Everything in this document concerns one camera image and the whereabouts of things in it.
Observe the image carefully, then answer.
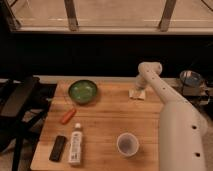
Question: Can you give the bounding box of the black chair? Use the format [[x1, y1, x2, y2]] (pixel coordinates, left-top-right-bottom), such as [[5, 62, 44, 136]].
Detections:
[[0, 76, 56, 171]]

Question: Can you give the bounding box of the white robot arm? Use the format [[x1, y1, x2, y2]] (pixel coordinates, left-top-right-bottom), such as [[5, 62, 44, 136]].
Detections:
[[136, 62, 207, 171]]

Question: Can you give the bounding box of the orange carrot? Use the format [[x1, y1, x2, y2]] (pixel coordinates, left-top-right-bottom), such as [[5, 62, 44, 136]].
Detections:
[[60, 108, 76, 124]]

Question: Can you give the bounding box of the white sponge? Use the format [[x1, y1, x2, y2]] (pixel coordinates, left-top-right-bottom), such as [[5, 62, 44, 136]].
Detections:
[[129, 89, 146, 100]]

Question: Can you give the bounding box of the green bowl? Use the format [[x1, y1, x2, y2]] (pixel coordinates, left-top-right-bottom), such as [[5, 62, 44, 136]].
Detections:
[[68, 80, 98, 105]]

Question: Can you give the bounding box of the blue bowl on stand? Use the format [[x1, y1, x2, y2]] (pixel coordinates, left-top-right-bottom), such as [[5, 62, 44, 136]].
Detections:
[[180, 70, 204, 87]]

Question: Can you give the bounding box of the black remote control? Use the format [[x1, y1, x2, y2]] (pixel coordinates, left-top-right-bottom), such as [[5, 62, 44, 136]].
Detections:
[[49, 135, 67, 162]]

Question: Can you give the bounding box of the metal window frame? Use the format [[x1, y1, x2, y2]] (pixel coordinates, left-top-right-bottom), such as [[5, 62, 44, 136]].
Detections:
[[0, 0, 213, 35]]

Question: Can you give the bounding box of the white bottle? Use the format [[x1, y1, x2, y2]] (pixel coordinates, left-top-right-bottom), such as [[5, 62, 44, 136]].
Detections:
[[68, 123, 83, 166]]

